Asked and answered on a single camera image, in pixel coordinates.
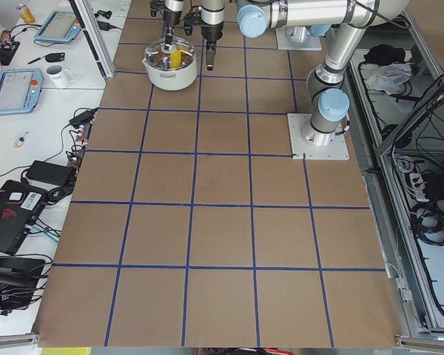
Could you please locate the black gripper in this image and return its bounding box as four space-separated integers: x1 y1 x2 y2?
201 22 223 71
164 9 182 51

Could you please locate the glass pot lid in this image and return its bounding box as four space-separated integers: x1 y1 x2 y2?
142 36 195 71

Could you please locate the yellow corn cob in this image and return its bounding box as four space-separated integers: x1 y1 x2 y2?
170 50 182 70

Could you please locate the white cooking pot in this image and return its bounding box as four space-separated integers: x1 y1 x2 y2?
144 52 198 91

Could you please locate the far blue teach pendant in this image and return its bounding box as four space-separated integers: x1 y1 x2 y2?
35 10 81 43

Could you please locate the blue teach pendant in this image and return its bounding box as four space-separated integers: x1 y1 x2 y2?
35 10 81 43
0 69 44 115

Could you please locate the white mug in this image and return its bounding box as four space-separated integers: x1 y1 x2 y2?
46 64 74 89

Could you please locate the black power strip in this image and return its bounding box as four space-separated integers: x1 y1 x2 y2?
66 108 98 169

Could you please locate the yellow drink can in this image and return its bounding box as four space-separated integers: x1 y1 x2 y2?
16 4 36 24

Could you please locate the near blue teach pendant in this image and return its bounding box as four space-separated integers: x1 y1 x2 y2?
0 69 44 115

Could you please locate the black clothing pile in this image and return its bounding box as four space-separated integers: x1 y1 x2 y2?
364 44 406 66

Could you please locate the white crumpled cloth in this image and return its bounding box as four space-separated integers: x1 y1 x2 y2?
366 64 411 95

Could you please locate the black power adapter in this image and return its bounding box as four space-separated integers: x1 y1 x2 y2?
26 160 75 186

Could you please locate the black laptop with stickers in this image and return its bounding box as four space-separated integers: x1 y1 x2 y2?
0 180 48 255

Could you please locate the black device on stand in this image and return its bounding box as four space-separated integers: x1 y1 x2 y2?
0 256 50 315

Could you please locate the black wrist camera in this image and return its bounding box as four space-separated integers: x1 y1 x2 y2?
184 5 202 36

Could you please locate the aluminium frame post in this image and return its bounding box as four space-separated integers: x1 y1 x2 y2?
69 0 115 80

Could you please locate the black cable coil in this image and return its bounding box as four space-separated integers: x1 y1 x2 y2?
410 199 444 246

